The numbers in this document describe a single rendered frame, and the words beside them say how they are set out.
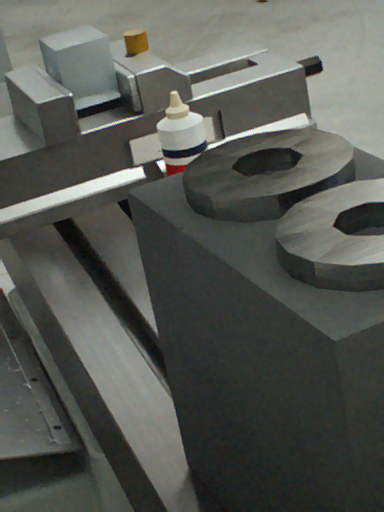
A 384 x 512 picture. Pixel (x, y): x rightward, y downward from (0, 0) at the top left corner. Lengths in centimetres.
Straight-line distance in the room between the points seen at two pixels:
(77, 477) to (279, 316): 47
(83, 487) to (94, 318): 13
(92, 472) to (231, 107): 40
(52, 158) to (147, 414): 38
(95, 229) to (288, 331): 59
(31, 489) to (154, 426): 20
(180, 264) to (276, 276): 9
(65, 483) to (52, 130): 33
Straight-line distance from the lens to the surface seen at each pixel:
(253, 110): 121
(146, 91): 116
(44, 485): 100
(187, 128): 107
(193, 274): 63
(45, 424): 99
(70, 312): 99
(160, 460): 79
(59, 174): 116
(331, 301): 53
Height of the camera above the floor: 134
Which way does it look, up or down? 25 degrees down
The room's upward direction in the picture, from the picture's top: 11 degrees counter-clockwise
